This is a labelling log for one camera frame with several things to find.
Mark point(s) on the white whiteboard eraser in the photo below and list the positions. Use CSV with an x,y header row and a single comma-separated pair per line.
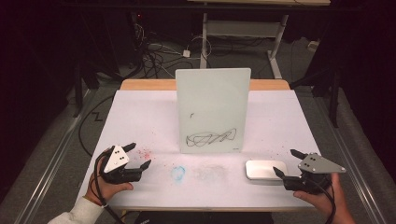
x,y
261,169

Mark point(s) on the small white power adapter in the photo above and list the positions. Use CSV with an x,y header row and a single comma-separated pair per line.
x,y
186,53

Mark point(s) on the black metal stand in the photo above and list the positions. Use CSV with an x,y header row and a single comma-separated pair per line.
x,y
77,90

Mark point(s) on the person's dark clothing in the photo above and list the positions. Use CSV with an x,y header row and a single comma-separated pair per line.
x,y
202,218

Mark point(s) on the person's left hand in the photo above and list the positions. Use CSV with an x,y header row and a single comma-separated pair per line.
x,y
107,189

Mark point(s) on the white metal desk frame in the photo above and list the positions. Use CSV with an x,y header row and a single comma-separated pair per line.
x,y
243,29

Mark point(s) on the small white floor box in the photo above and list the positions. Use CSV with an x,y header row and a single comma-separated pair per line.
x,y
313,45

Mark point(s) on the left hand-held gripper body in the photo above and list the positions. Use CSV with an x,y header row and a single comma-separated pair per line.
x,y
116,159

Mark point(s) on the person's right hand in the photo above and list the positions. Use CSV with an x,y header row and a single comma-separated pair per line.
x,y
323,202

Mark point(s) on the white table cover sheet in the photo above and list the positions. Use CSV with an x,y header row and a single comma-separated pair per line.
x,y
146,124

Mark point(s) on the aluminium floor rail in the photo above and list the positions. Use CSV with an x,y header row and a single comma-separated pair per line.
x,y
53,161
351,161

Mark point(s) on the white glass whiteboard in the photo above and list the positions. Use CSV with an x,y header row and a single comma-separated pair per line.
x,y
213,105

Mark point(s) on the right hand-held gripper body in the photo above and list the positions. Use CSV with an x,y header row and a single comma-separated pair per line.
x,y
317,165

